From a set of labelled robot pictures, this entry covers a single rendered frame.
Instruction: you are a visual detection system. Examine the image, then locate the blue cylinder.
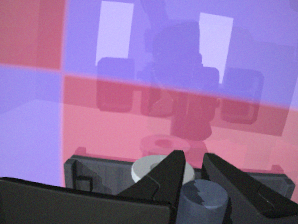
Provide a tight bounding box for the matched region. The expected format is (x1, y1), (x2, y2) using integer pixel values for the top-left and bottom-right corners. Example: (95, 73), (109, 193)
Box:
(176, 180), (229, 224)

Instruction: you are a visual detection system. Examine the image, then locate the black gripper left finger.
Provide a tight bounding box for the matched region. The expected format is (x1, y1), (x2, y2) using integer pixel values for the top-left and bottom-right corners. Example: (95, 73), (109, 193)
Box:
(0, 149), (185, 224)

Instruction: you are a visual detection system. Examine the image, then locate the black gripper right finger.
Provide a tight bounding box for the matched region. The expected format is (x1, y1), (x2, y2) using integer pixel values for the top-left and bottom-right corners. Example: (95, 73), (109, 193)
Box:
(201, 153), (298, 224)

